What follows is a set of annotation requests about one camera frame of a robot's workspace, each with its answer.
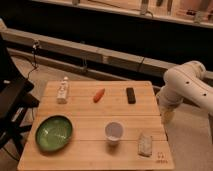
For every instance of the white toy bottle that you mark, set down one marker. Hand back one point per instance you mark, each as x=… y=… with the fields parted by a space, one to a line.
x=63 y=90

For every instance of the white plastic cup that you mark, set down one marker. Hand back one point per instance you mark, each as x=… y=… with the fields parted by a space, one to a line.
x=113 y=133

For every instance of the black chair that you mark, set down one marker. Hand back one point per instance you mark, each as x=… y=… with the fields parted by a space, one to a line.
x=15 y=99

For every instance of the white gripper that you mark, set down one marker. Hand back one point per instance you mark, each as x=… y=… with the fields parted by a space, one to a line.
x=167 y=114

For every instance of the black rectangular block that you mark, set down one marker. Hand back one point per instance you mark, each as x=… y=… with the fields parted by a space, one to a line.
x=130 y=95

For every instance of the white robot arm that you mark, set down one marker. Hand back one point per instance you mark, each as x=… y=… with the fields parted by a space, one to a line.
x=184 y=81

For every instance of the orange carrot toy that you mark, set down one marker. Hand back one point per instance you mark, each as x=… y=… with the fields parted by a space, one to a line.
x=98 y=95

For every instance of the green ceramic bowl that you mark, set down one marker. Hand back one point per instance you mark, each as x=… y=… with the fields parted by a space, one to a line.
x=53 y=133

